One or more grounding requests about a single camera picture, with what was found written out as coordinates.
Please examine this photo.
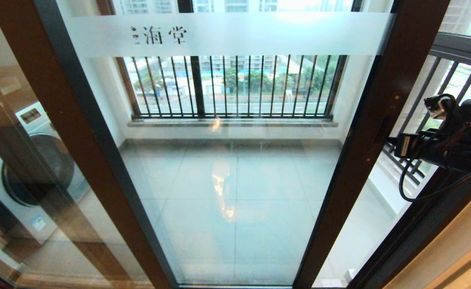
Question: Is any sliding glass door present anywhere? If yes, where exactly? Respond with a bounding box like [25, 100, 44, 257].
[0, 0, 453, 289]

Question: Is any short grey stone window sill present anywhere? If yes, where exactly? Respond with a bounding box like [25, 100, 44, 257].
[366, 153, 412, 217]

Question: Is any narrow black window railing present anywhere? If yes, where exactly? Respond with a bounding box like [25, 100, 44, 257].
[382, 32, 471, 185]

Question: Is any long grey stone window sill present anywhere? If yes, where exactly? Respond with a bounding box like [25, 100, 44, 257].
[128, 118, 339, 128]

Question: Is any wide black window railing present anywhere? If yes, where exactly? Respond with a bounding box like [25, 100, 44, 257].
[116, 55, 348, 120]

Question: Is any brown framed fixed glass door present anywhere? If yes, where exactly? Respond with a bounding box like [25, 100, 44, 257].
[0, 0, 179, 289]

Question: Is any grey front-load washing machine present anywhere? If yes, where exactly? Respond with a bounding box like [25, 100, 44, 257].
[0, 100, 91, 245]

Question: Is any dark door frame with track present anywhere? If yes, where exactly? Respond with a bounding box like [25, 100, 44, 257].
[346, 161, 471, 289]

